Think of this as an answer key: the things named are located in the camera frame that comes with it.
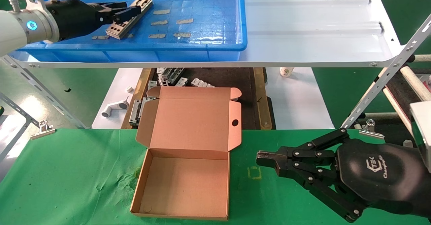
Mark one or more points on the silver spring clamp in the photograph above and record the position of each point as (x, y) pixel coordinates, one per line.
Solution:
(370, 130)
(42, 132)

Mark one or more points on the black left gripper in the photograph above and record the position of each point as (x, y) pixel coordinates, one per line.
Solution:
(74, 18)

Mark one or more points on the black foam mat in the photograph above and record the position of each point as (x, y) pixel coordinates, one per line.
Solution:
(404, 93)

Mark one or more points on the white labelled carton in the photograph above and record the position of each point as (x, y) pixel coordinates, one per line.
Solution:
(427, 83)

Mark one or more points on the white lower shelf board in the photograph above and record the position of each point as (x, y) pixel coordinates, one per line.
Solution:
(296, 100)

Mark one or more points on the white paper cup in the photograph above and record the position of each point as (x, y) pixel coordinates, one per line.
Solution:
(287, 71)

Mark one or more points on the wooden framed black tray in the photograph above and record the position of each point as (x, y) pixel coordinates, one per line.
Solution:
(249, 93)

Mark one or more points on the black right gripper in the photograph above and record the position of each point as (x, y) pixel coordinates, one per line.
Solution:
(380, 174)

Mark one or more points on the white background shelving rack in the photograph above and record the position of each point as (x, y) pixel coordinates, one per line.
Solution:
(17, 109)

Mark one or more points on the open cardboard box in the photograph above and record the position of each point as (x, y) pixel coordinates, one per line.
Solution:
(188, 178)

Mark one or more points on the large blue plastic tray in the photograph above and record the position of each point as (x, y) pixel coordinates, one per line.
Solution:
(202, 2)

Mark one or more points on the green tablecloth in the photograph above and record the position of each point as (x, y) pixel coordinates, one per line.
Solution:
(67, 178)

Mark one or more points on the small white plastic piece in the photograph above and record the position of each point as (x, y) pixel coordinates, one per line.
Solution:
(130, 89)

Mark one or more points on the perforated white shelf post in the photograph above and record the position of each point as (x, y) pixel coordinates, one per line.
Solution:
(50, 97)
(387, 70)

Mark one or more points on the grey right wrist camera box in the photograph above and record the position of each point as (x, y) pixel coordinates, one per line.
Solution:
(422, 134)

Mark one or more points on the brown tape patch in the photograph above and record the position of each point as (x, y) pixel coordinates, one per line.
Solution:
(100, 37)
(181, 35)
(159, 23)
(185, 21)
(157, 35)
(161, 11)

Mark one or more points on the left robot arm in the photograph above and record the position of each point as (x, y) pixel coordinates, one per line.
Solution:
(20, 29)

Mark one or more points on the white pipe fitting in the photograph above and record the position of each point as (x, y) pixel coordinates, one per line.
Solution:
(114, 107)

